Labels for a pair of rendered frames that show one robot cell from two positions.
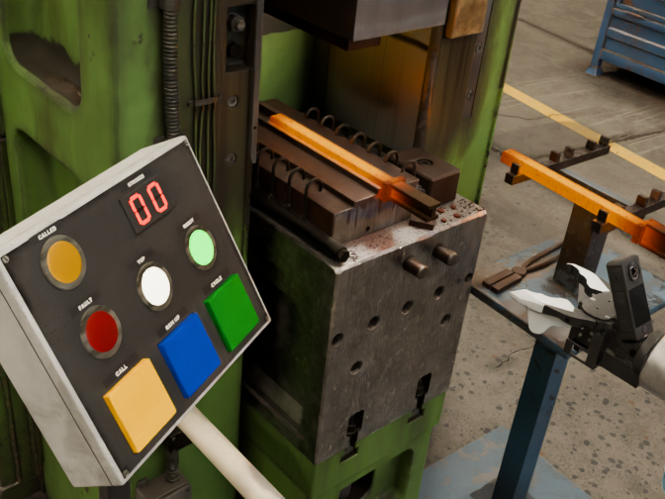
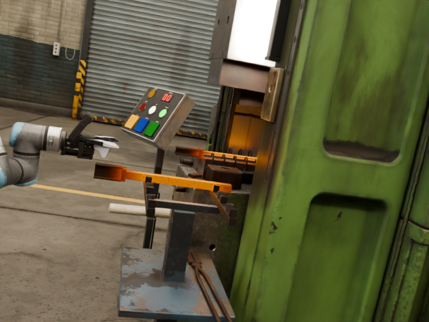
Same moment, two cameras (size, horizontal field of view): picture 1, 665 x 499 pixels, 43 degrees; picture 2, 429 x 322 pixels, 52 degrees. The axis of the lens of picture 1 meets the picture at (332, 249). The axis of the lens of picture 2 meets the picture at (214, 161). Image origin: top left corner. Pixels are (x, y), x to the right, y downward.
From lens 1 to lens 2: 2.69 m
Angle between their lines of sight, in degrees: 108
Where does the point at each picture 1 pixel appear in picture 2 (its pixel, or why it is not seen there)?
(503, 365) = not seen: outside the picture
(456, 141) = (261, 193)
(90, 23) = not seen: hidden behind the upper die
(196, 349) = (142, 124)
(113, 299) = (148, 105)
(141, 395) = (132, 119)
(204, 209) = (171, 108)
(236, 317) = (149, 129)
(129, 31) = not seen: hidden behind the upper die
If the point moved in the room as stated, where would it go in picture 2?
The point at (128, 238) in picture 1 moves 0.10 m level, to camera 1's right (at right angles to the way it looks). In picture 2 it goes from (159, 99) to (147, 98)
